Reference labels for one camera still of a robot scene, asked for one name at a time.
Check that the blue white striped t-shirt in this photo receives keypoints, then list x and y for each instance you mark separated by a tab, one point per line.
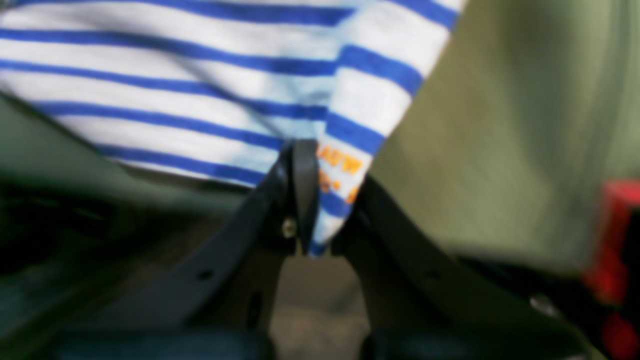
213	89

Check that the red clamp at right edge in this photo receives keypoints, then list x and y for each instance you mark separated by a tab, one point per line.
613	276

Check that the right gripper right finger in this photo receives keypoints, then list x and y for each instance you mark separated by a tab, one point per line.
422	304

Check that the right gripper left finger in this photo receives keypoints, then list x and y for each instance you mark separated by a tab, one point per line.
153	322

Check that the green table cloth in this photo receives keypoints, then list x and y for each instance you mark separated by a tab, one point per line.
532	106

